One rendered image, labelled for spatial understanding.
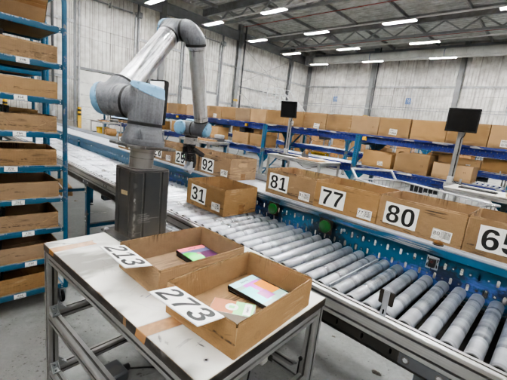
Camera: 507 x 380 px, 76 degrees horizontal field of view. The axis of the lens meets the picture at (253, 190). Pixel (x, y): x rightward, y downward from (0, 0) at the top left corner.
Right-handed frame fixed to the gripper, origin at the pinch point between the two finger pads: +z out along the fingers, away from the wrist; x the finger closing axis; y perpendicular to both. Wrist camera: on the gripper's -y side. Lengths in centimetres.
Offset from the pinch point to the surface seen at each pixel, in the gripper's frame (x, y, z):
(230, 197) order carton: 46.3, 3.4, 7.5
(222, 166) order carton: 0.1, -29.0, -3.9
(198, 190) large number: 19.8, 8.1, 8.3
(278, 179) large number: 57, -28, -5
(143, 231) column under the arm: 57, 67, 15
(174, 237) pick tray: 76, 63, 12
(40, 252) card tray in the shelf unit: -39, 84, 57
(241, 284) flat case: 117, 63, 16
